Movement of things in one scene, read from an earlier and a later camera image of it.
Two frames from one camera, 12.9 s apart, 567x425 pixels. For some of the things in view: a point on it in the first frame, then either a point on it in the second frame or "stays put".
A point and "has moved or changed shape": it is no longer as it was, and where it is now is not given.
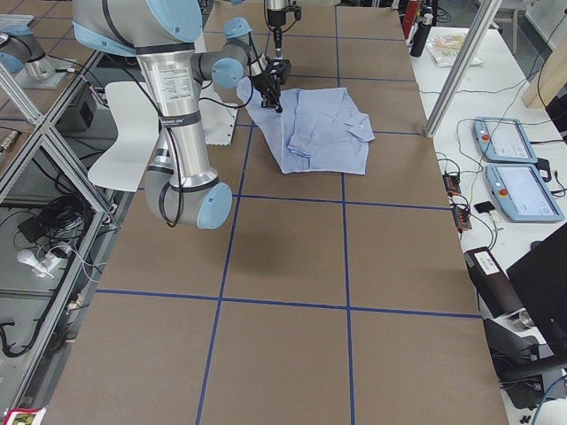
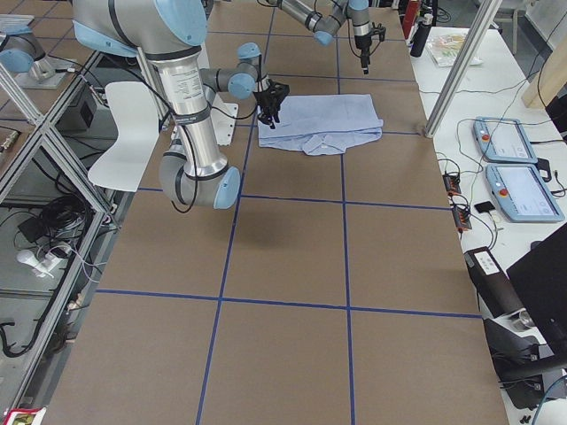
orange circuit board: [452, 184] stays put
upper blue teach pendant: [503, 141] stays put
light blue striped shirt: [316, 130] has moved or changed shape
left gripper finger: [277, 34] → [365, 62]
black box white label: [494, 285] stays put
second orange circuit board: [462, 217] stays put
